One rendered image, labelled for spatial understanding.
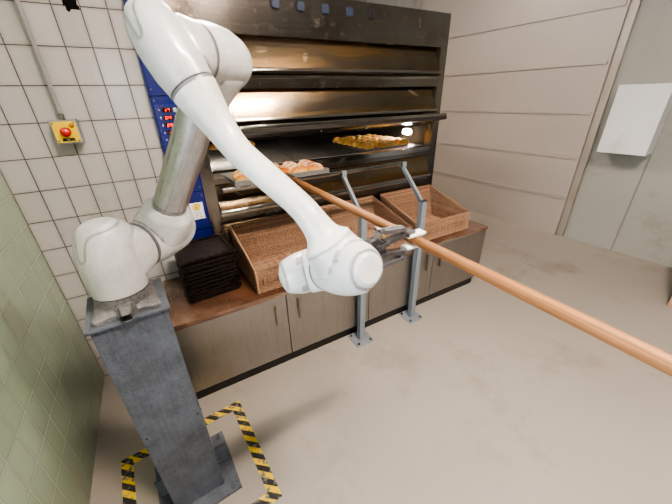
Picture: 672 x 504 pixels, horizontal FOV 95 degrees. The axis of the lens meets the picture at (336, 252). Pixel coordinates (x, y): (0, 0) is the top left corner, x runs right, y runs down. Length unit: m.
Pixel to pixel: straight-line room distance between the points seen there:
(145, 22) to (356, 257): 0.59
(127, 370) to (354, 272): 0.88
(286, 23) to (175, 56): 1.49
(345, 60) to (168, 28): 1.68
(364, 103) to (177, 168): 1.66
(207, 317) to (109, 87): 1.21
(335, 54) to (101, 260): 1.82
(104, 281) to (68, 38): 1.24
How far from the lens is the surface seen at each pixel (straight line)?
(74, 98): 2.01
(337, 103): 2.31
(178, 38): 0.78
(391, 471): 1.79
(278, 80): 2.14
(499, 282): 0.77
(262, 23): 2.15
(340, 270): 0.55
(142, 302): 1.13
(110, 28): 2.02
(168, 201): 1.10
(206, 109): 0.74
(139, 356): 1.20
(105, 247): 1.05
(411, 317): 2.55
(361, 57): 2.43
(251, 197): 2.13
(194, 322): 1.76
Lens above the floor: 1.57
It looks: 27 degrees down
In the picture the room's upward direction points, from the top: 2 degrees counter-clockwise
